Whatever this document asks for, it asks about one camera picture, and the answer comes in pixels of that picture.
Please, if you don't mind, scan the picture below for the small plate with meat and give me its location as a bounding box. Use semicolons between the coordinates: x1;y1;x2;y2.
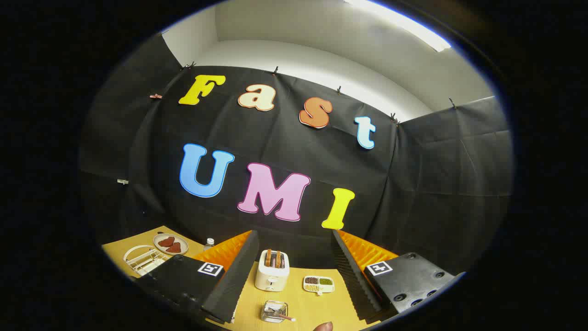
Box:
153;233;189;256

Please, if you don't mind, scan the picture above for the metal wire basket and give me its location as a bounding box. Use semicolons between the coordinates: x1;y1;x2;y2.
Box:
260;301;289;323

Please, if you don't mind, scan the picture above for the black backdrop cloth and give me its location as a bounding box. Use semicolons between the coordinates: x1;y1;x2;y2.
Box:
78;32;514;276

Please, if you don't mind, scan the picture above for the white sectioned dish of beans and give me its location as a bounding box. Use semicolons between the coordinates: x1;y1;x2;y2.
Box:
302;275;335;295

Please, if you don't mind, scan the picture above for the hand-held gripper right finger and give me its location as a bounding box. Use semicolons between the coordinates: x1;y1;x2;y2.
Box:
332;229;466;322

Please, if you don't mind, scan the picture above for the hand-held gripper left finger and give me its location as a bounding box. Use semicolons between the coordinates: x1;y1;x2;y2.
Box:
137;230;260;324

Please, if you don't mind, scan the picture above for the white toaster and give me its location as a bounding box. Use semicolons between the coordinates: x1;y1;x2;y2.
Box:
255;250;290;292

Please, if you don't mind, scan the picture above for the white wire dish rack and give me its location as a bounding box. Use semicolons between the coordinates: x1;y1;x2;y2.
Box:
123;245;173;277

